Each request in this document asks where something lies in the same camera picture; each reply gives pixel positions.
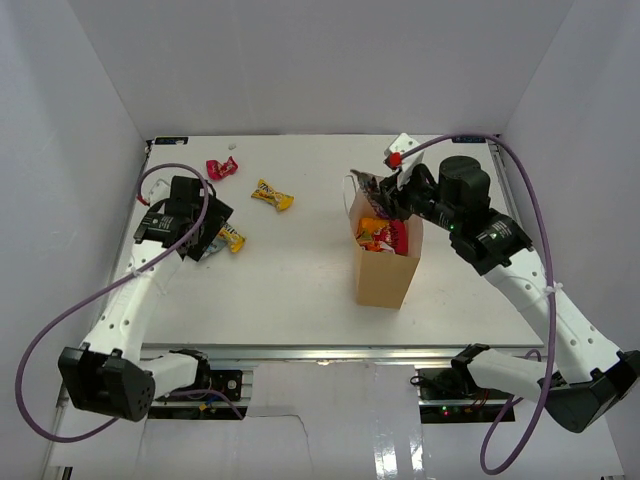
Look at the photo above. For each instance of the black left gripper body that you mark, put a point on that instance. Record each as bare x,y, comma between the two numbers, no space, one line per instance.
213,219

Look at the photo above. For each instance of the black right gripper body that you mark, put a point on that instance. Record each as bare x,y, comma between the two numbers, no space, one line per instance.
421,198

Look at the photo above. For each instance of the purple M&M's packet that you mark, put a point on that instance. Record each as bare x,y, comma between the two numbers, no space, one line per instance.
368,185

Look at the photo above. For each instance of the yellow M&M's packet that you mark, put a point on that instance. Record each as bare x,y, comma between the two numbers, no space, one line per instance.
234,240
279,200

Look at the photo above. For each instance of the red Himalaya candy packet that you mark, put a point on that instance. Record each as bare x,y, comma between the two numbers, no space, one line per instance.
396,237

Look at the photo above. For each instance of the orange yellow snack bag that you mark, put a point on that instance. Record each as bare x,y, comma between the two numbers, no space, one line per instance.
369,229

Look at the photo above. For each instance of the brown paper bag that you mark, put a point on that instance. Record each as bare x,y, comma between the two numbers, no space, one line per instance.
381,279

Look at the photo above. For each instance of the grey Himalaya candy packet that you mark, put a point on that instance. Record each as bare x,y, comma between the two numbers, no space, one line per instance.
217,245

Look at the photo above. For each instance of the orange Skittles snack bag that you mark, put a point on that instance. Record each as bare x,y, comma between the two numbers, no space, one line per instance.
376,246

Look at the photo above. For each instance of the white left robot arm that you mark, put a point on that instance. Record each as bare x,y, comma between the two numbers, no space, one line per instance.
107,374

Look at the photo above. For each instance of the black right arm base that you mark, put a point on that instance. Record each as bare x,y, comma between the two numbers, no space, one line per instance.
446,385

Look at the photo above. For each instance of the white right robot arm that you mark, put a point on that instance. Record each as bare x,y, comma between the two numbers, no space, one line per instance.
589,373

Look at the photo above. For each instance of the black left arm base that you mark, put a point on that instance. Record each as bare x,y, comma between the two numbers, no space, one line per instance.
225,387

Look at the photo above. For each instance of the dark label right table corner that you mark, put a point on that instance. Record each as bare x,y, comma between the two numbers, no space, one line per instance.
468,139

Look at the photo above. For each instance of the dark label table corner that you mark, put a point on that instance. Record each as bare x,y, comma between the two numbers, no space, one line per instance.
170,140
468,139

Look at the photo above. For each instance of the crumpled red candy packet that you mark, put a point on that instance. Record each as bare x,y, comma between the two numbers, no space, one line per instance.
218,170

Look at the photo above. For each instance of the dark label left table corner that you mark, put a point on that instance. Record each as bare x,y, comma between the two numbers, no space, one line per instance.
170,140

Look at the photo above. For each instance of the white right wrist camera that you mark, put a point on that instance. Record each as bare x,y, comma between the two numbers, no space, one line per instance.
398,160

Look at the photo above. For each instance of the aluminium front rail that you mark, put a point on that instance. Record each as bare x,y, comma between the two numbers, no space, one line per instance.
260,353

